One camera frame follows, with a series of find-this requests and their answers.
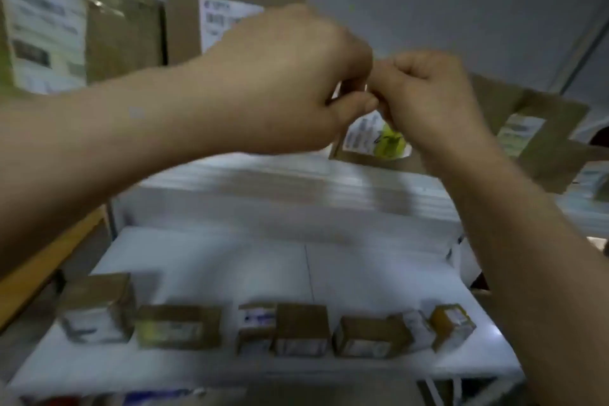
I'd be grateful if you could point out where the person's right hand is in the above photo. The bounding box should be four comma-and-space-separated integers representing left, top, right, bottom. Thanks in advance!
369, 49, 496, 169

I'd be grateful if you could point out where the person's left hand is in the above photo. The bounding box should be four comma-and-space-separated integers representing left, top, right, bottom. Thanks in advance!
194, 3, 380, 156

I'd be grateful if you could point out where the person's right forearm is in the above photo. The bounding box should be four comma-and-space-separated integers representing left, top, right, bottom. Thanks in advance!
419, 132, 609, 406

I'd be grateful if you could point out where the person's left forearm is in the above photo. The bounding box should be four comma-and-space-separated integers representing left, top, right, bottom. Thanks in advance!
0, 55, 210, 279

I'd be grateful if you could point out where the cardboard box yellow-green label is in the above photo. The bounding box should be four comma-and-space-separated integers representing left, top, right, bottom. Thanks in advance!
328, 73, 609, 194

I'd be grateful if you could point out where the white shelf unit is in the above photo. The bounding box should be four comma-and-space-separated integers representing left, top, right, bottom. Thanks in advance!
7, 154, 526, 399

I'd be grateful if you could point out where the row of small cardboard boxes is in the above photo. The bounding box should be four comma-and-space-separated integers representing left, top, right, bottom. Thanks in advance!
56, 272, 477, 360

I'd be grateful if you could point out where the large cardboard box white label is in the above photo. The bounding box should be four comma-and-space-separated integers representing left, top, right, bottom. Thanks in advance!
0, 0, 166, 98

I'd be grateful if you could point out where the yellow rack beam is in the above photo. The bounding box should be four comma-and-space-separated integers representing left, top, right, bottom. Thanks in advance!
0, 207, 108, 331

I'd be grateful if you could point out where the white rack post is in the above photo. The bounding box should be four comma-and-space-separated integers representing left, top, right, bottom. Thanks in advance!
547, 3, 609, 93

